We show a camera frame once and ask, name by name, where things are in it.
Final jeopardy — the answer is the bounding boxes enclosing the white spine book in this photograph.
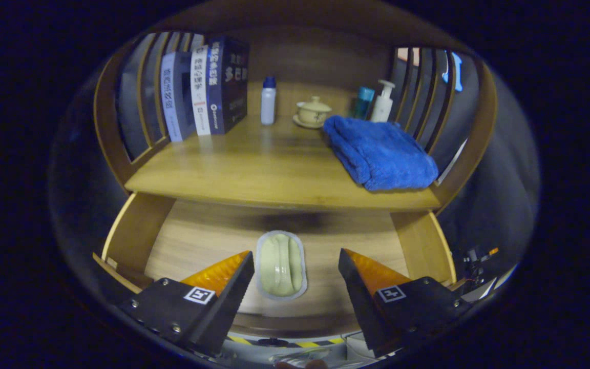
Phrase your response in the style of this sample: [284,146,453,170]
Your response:
[190,45,212,136]

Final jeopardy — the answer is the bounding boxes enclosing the white bottle with blue cap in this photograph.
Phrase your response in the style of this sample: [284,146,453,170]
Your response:
[261,76,277,126]

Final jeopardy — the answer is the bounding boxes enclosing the teal bottle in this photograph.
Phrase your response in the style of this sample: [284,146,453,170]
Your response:
[352,86,375,120]

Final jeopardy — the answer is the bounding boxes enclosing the wooden cabinet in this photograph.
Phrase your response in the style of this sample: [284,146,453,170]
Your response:
[93,0,499,216]

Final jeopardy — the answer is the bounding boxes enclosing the wooden drawer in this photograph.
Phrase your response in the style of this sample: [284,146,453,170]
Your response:
[93,192,457,339]

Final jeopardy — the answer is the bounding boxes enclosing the light blue book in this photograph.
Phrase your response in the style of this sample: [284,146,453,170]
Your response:
[159,51,196,142]

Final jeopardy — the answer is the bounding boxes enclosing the black equipment with orange clip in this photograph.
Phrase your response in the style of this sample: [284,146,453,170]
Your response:
[459,246,500,293]

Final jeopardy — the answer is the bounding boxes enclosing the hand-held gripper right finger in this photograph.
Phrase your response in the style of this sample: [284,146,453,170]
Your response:
[338,248,472,358]

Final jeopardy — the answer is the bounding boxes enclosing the pale green soap dish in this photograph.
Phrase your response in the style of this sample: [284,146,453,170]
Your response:
[255,231,308,301]

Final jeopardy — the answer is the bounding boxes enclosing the wooden countertop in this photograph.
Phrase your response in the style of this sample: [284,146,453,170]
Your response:
[125,82,441,212]

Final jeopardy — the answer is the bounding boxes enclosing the dark blue book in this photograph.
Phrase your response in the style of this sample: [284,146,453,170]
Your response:
[206,36,250,135]

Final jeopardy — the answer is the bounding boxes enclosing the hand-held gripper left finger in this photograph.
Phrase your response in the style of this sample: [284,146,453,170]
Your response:
[118,250,256,358]

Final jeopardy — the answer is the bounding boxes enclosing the yellow black floor tape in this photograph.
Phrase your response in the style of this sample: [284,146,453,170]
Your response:
[228,336,347,348]

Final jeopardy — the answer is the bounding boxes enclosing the black backdrop cloth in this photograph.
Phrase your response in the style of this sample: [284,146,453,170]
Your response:
[49,31,540,288]

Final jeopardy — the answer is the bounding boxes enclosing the blue folded towel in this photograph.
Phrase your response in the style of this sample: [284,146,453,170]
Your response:
[322,115,439,192]

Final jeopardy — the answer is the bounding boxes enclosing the beige lidded teacup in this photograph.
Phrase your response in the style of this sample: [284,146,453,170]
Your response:
[293,96,332,129]

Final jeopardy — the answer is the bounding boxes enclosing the white pump bottle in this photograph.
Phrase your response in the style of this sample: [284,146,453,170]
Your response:
[370,79,396,122]

